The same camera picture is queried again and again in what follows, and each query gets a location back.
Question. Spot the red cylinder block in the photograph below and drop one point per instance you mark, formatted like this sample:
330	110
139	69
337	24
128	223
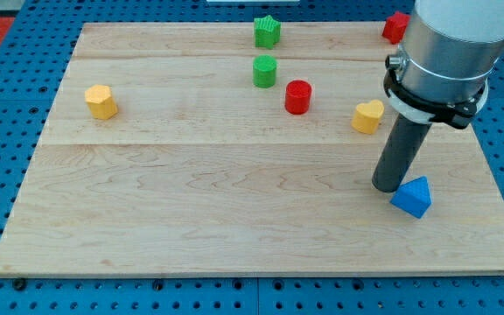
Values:
298	94

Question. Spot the yellow heart block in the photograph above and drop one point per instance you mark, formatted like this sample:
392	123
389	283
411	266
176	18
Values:
367	116

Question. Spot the wooden board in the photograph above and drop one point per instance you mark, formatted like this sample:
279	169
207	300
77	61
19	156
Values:
202	174

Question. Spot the green star block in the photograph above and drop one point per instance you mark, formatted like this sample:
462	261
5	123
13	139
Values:
267	31

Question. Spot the blue triangle block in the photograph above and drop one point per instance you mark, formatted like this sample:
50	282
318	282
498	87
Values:
413	197

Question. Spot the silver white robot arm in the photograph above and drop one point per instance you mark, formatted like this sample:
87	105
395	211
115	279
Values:
438	74

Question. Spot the green cylinder block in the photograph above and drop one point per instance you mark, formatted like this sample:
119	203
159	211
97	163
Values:
264	71

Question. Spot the black white tool flange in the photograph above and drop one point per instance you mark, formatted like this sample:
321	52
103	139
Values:
418	110

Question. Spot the red star block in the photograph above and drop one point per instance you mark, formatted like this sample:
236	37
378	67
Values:
395	27

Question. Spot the yellow hexagon block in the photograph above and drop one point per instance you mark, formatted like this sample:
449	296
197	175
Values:
100	102

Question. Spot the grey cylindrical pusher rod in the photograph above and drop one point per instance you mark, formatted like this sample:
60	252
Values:
402	146

